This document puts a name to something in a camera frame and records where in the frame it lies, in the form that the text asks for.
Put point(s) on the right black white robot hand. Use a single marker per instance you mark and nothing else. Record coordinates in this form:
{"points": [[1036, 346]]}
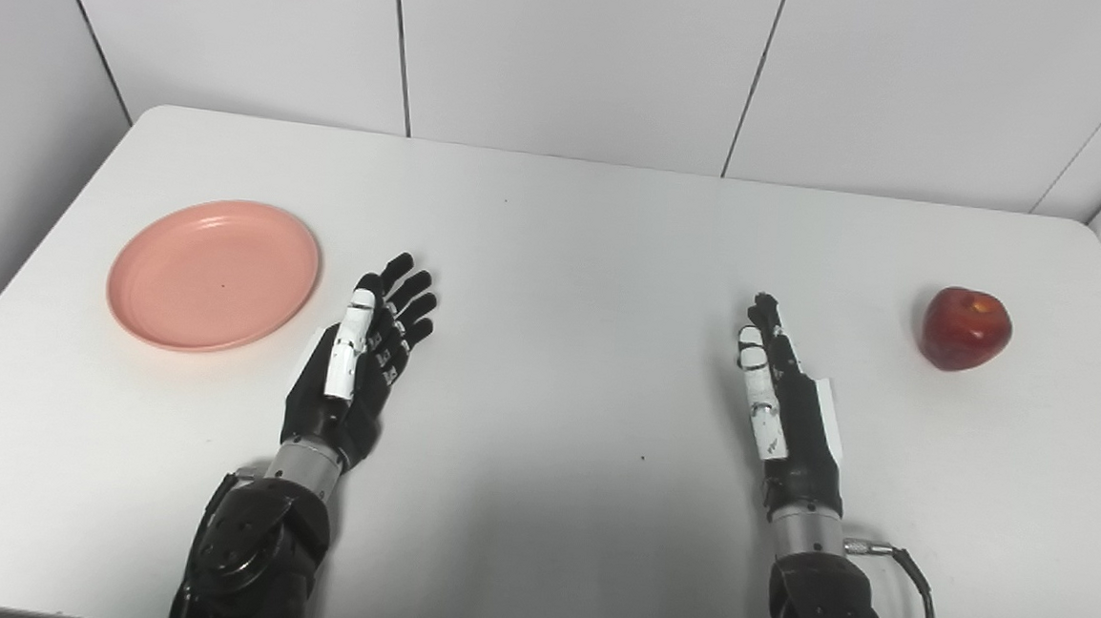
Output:
{"points": [[796, 429]]}

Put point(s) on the red apple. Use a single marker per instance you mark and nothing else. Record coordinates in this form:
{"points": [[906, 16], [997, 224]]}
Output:
{"points": [[966, 329]]}

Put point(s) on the pink round plate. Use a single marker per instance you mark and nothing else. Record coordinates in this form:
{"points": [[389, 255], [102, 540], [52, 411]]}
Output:
{"points": [[213, 275]]}

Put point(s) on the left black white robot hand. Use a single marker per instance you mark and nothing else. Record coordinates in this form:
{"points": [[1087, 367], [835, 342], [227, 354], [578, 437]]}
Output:
{"points": [[360, 383]]}

